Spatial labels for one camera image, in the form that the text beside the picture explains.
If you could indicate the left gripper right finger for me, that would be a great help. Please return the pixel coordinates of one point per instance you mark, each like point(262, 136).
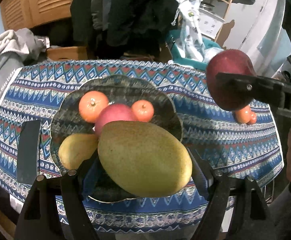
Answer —
point(251, 218)

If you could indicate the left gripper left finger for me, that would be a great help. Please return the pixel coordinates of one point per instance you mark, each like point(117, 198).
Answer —
point(39, 217)

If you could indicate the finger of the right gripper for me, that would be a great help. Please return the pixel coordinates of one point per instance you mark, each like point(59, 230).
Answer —
point(263, 89)

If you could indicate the small tangerine front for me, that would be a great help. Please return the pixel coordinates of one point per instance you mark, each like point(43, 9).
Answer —
point(253, 118)

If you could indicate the small tangerine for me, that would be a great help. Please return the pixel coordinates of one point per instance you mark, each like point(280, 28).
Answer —
point(143, 110)
point(253, 118)

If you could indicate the large orange front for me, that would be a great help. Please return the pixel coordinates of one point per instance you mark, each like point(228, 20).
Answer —
point(243, 115)

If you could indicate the large orange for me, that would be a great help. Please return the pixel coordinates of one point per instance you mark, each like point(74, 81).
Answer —
point(91, 105)
point(243, 115)

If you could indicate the dark red apple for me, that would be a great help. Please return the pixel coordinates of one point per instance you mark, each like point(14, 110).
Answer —
point(222, 72)

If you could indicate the yellow mango front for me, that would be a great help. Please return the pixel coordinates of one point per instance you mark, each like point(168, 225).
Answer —
point(144, 159)

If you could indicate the patterned blue tablecloth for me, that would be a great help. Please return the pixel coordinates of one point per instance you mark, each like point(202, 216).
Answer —
point(238, 150)

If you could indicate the white door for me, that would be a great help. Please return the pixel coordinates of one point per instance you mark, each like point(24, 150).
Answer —
point(263, 38)

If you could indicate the black smartphone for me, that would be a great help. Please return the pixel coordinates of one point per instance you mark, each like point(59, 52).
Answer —
point(28, 152)

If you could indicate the clear plastic bag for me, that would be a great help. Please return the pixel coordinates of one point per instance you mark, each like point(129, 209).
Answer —
point(210, 53)

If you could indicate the white patterned storage box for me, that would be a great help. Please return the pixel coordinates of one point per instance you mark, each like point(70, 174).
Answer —
point(209, 23)

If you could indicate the white rice bag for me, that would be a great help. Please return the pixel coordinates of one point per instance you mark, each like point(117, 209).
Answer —
point(189, 11)

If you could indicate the teal plastic crate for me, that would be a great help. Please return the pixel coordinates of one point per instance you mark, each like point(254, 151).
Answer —
point(185, 53)

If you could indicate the dark glass fruit plate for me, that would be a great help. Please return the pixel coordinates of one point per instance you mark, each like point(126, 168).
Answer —
point(118, 89)

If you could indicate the wooden drawer box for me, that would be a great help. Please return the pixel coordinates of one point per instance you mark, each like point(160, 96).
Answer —
point(67, 53)

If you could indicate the pile of grey clothes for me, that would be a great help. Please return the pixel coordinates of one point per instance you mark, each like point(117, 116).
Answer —
point(16, 48)

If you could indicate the black hanging coat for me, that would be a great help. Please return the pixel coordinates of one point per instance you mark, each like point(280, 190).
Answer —
point(111, 28)

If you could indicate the wooden louvered wardrobe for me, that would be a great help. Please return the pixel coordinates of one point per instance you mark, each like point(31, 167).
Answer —
point(18, 14)

